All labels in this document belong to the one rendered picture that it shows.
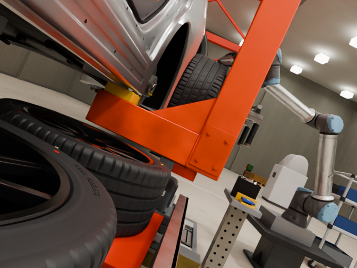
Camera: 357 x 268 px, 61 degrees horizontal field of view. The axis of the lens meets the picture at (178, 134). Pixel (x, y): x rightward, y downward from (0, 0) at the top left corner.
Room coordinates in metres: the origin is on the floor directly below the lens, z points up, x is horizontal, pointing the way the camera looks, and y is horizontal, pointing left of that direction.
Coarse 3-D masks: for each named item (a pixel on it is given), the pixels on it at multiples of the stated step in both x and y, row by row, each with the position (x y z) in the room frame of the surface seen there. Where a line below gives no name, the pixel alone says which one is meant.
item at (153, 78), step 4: (156, 68) 2.06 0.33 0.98; (152, 76) 1.95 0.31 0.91; (156, 76) 1.98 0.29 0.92; (152, 80) 1.92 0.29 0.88; (156, 80) 2.01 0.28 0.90; (148, 84) 1.92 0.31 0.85; (152, 84) 1.93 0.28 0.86; (156, 84) 2.04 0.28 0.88; (148, 88) 1.92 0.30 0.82; (144, 92) 1.94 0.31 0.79; (148, 92) 1.94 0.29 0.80; (144, 96) 2.09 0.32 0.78; (148, 96) 1.99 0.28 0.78; (140, 100) 2.03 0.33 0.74
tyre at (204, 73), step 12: (192, 60) 1.79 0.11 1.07; (204, 60) 1.82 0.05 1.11; (192, 72) 1.74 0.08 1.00; (204, 72) 1.74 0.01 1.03; (216, 72) 1.77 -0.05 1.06; (180, 84) 1.71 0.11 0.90; (192, 84) 1.70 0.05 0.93; (204, 84) 1.72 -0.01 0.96; (216, 84) 1.72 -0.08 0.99; (180, 96) 1.70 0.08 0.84; (192, 96) 1.69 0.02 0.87; (204, 96) 1.69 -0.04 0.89; (216, 96) 1.71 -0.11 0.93
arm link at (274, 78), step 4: (276, 64) 1.79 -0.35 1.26; (272, 68) 1.79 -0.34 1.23; (276, 68) 1.79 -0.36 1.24; (268, 72) 1.81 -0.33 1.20; (272, 72) 1.80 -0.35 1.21; (276, 72) 1.80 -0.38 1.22; (268, 76) 1.81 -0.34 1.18; (272, 76) 1.80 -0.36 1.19; (276, 76) 1.80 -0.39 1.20; (264, 80) 1.86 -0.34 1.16; (268, 80) 1.81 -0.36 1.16; (272, 80) 1.80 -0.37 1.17; (276, 80) 1.81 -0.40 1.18; (268, 84) 1.82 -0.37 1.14; (272, 84) 1.81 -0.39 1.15; (276, 84) 1.82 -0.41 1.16
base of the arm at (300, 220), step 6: (288, 210) 2.28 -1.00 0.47; (294, 210) 2.24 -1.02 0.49; (282, 216) 2.29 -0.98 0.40; (288, 216) 2.24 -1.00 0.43; (294, 216) 2.22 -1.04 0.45; (300, 216) 2.22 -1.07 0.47; (306, 216) 2.23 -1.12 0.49; (294, 222) 2.21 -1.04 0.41; (300, 222) 2.20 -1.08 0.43; (306, 222) 2.23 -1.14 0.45
